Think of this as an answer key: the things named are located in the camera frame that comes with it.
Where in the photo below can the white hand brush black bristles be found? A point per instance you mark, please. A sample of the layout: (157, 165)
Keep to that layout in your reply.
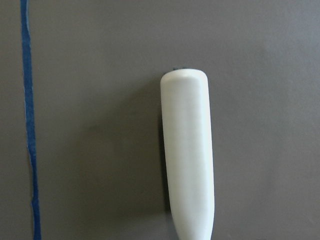
(187, 136)

